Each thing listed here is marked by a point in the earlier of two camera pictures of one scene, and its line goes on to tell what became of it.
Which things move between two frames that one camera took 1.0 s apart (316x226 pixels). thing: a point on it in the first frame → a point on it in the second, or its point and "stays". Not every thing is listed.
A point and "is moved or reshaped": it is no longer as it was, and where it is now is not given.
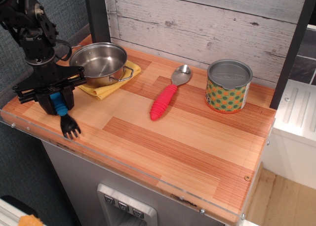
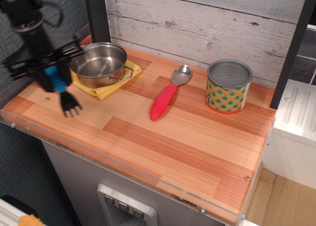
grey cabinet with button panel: (101, 194) stays
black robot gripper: (51, 78) → (44, 49)
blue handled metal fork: (68, 124) is moved or reshaped
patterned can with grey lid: (226, 85) stays
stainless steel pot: (101, 63) stays
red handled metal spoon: (180, 74) stays
